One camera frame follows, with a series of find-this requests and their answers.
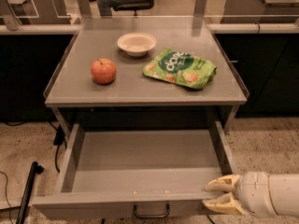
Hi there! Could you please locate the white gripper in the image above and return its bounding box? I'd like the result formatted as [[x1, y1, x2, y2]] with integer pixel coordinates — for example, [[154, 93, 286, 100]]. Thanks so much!
[[203, 172, 276, 217]]

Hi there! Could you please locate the grey top drawer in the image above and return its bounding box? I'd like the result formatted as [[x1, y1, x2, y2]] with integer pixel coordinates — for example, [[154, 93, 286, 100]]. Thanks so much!
[[33, 122, 236, 219]]

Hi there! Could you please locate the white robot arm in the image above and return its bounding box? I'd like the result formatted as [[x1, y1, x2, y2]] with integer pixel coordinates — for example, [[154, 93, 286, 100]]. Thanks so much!
[[203, 172, 299, 218]]

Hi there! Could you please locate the green chip bag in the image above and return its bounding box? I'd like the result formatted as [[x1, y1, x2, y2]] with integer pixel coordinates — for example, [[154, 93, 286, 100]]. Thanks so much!
[[143, 48, 217, 90]]

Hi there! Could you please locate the white bowl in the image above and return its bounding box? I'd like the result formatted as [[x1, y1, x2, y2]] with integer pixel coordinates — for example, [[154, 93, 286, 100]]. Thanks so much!
[[117, 33, 157, 57]]

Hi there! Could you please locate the red apple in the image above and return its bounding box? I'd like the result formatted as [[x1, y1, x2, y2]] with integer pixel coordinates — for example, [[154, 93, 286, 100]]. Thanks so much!
[[91, 58, 117, 85]]

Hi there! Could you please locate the grey desk right background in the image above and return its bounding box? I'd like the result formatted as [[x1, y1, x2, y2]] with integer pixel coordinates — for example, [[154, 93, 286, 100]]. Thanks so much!
[[221, 0, 299, 23]]

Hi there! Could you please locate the grey desk background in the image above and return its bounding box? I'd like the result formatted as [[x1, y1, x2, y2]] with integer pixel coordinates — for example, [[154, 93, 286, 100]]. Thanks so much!
[[7, 0, 70, 25], [221, 0, 299, 23]]

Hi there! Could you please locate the black pole on floor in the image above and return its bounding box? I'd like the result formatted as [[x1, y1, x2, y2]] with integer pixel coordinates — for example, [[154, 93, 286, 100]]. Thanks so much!
[[16, 161, 44, 224]]

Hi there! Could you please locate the black office chair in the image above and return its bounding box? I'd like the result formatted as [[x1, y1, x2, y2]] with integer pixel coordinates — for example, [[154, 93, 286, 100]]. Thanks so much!
[[114, 0, 154, 17]]

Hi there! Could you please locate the grey desk left background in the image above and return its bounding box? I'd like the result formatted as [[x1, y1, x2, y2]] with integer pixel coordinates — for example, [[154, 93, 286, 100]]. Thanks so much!
[[7, 0, 70, 25]]

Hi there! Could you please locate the black cable left floor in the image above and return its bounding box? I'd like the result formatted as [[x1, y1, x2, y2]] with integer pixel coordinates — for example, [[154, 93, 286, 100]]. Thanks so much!
[[48, 120, 68, 175]]

